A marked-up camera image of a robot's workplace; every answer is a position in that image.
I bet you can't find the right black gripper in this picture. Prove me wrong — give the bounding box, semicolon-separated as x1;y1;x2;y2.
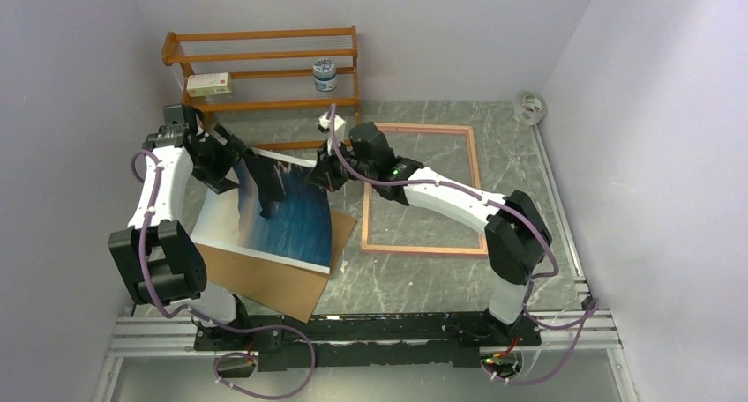
306;138;376;194

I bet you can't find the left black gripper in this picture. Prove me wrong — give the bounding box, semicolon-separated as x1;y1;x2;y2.
191;124;257;194

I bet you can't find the pink picture frame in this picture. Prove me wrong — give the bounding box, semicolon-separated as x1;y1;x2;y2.
361;123;488;257

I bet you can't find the mountain landscape photo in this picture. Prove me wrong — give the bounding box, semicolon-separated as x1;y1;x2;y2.
191;149;333;274

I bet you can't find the clear acrylic sheet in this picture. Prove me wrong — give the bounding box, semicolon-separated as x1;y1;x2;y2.
368;129;482;249

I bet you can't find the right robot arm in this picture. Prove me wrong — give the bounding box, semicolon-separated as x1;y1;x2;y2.
307;115;552;345

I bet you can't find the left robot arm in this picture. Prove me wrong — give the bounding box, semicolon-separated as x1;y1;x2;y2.
108;104;253;349

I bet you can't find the white green cardboard box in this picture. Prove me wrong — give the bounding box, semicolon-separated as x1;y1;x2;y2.
185;72;233;98

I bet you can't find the small blue white jar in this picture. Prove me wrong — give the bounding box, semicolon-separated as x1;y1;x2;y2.
312;58;337;92

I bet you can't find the wooden shelf rack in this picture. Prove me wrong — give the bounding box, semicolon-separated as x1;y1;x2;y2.
161;26;362;128

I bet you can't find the brown backing board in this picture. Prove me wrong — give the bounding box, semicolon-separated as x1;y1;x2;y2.
197;210;356;322

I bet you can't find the clear tape roll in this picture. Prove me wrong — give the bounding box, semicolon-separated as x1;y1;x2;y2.
512;91;548;126

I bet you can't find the aluminium extrusion frame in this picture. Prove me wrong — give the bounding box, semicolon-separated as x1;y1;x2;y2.
93;310;639;401

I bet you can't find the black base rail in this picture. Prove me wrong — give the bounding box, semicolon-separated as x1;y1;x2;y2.
193;311;542;372

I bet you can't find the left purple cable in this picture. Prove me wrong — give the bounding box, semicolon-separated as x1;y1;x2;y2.
129;149;318;400

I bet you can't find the purple cable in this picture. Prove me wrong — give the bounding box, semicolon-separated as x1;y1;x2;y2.
129;149;318;400
325;102;602;388

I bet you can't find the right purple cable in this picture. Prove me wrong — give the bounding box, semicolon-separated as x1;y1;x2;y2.
325;102;602;388

